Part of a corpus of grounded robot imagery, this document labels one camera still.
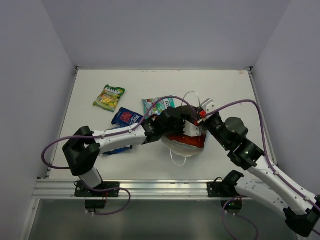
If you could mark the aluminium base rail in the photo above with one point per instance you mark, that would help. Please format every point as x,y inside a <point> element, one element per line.
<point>59,189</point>

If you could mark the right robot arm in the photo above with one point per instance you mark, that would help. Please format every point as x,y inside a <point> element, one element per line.
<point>303,207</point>

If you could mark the base control box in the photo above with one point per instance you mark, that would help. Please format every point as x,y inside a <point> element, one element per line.
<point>94,205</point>
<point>234,206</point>

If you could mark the yellow green candy packet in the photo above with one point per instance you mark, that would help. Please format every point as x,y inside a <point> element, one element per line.
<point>109,98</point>

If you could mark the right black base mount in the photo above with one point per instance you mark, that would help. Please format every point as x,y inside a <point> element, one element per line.
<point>223,188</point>

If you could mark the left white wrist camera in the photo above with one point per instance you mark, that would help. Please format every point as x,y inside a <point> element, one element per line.
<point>191,130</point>

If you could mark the blue Kettle chips bag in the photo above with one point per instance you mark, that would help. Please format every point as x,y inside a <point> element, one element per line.
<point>117,150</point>

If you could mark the blue red snack packet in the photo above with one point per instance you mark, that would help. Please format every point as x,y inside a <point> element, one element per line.
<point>125,117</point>

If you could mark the orange red chips bag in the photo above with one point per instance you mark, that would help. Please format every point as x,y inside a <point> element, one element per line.
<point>195,141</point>

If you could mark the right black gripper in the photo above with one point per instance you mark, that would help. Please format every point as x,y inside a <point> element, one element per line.
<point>205,122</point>

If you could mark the light blue paper bag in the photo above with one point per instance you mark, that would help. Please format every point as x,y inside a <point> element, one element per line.
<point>182,150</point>

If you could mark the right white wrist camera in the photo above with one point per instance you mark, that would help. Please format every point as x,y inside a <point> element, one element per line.
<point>206,107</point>

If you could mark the left base control box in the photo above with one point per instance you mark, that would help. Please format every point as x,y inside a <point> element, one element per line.
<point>94,205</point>

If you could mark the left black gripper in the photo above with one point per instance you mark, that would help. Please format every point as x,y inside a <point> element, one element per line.
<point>180,122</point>

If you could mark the green red snack packet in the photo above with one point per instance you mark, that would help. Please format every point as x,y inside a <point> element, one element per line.
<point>154,106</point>

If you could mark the right base control box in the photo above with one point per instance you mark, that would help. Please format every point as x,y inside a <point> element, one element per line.
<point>234,206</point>

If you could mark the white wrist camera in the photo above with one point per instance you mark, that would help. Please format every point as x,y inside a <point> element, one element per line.
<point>206,107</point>
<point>191,130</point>

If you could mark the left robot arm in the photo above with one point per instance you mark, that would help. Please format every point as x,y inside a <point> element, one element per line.
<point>82,149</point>

